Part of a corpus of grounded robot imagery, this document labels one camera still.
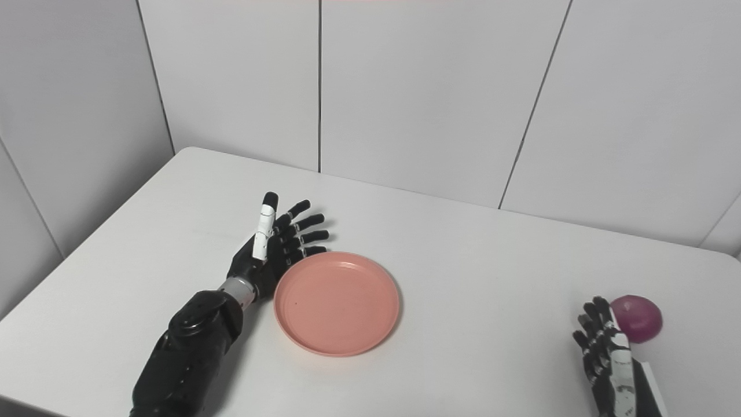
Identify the purple onion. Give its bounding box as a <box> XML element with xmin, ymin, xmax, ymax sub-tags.
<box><xmin>610</xmin><ymin>295</ymin><xmax>663</xmax><ymax>345</ymax></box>

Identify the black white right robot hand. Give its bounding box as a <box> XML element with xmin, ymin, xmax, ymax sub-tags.
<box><xmin>572</xmin><ymin>297</ymin><xmax>670</xmax><ymax>417</ymax></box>

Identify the pink round plate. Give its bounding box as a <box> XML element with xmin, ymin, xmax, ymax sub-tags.
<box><xmin>273</xmin><ymin>251</ymin><xmax>401</xmax><ymax>357</ymax></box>

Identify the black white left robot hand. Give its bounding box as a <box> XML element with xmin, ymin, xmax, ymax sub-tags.
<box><xmin>227</xmin><ymin>192</ymin><xmax>330</xmax><ymax>300</ymax></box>

